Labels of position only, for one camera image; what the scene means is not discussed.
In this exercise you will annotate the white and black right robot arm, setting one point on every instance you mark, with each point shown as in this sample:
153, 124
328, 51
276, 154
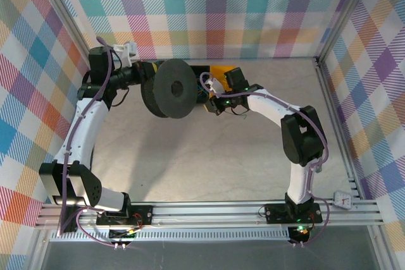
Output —
269, 102

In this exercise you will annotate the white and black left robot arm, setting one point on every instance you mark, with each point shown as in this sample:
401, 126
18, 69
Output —
82, 131

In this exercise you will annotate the yellow plastic bin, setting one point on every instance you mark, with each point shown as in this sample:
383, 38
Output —
218, 72

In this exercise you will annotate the black plastic bin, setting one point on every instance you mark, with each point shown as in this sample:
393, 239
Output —
202, 69

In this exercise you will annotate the small control board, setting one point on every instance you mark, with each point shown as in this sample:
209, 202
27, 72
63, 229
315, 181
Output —
121, 235
300, 234

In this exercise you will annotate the small white clock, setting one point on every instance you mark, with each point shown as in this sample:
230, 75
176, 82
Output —
343, 200

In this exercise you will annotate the aluminium frame post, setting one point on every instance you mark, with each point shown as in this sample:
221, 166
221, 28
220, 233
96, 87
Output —
68, 20
345, 17

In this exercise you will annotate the aluminium mounting rail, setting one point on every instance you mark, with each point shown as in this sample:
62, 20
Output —
205, 211

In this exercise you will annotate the aluminium side rail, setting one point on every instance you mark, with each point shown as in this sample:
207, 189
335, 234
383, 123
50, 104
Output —
340, 134

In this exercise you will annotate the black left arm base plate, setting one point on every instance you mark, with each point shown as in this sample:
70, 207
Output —
139, 213

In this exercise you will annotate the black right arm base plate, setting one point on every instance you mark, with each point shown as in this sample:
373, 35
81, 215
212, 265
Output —
278, 213

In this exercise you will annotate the black rail bracket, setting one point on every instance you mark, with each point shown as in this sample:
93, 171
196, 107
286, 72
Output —
71, 219

